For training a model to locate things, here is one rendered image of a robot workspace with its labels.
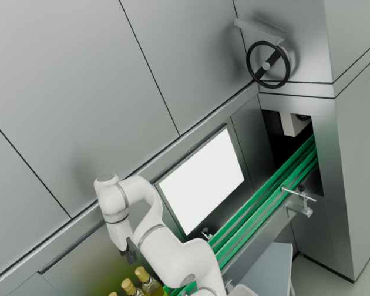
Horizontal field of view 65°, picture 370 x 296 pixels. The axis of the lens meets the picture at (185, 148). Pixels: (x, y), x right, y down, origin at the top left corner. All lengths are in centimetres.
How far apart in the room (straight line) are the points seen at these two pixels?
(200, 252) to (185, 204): 58
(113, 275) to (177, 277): 58
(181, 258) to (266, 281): 78
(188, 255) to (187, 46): 78
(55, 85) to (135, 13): 35
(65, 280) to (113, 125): 54
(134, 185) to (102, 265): 44
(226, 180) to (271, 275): 45
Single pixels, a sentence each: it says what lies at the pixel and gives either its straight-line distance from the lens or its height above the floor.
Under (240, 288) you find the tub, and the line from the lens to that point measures 132.
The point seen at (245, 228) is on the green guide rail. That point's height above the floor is 95.
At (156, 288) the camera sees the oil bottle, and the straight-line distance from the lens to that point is 114.
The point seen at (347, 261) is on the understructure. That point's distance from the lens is 201.
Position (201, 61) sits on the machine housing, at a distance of 121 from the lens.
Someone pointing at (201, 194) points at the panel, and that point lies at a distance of 130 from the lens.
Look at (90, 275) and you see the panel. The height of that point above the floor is 119.
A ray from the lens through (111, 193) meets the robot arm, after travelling 79.
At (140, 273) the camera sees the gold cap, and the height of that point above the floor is 116.
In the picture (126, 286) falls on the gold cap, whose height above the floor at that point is 116.
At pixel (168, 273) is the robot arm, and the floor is 144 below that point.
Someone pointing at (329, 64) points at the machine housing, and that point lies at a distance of 121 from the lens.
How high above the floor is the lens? 193
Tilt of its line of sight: 30 degrees down
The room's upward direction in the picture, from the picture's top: 24 degrees counter-clockwise
